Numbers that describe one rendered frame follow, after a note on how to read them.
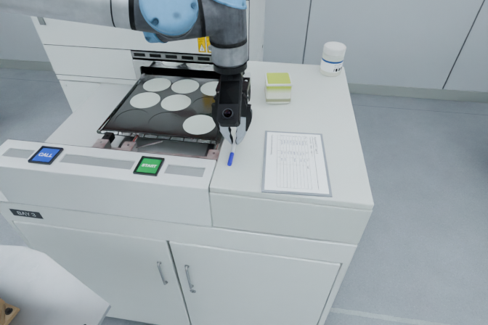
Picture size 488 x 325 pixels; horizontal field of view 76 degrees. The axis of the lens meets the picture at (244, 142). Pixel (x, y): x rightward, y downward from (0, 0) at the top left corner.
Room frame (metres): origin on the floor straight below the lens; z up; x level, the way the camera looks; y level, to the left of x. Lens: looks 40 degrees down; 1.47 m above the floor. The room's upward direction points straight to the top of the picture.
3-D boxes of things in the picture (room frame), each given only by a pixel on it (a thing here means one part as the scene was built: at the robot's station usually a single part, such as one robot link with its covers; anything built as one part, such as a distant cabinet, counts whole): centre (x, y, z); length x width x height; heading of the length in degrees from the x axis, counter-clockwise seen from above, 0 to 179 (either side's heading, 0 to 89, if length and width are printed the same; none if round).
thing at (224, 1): (0.61, 0.04, 1.28); 0.09 x 0.08 x 0.11; 103
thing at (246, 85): (0.61, 0.03, 1.12); 0.09 x 0.08 x 0.12; 172
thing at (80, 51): (1.13, 0.39, 1.02); 0.82 x 0.03 x 0.40; 82
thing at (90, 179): (0.53, 0.34, 0.89); 0.55 x 0.09 x 0.14; 82
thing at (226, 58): (0.61, 0.03, 1.20); 0.08 x 0.08 x 0.05
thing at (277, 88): (0.81, -0.10, 1.00); 0.07 x 0.07 x 0.07; 1
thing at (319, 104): (0.73, -0.14, 0.89); 0.62 x 0.35 x 0.14; 172
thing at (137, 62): (1.09, 0.21, 0.89); 0.44 x 0.02 x 0.10; 82
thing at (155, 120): (0.88, 0.23, 0.90); 0.34 x 0.34 x 0.01; 82
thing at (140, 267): (0.77, 0.16, 0.41); 0.97 x 0.64 x 0.82; 82
